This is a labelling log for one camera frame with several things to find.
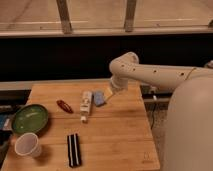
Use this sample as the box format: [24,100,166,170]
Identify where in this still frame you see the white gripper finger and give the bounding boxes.
[106,93,115,101]

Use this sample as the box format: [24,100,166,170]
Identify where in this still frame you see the white tube with cap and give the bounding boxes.
[80,91,93,123]

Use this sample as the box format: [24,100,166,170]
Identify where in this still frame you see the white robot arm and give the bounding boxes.
[109,52,213,171]

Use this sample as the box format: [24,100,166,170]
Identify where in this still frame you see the red hair clip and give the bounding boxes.
[56,100,73,114]

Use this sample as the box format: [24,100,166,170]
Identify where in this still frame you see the black white striped block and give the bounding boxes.
[67,134,82,168]

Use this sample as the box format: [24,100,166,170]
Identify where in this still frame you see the green bowl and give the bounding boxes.
[11,104,49,135]

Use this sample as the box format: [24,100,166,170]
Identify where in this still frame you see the white plastic cup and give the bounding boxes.
[14,133,42,158]

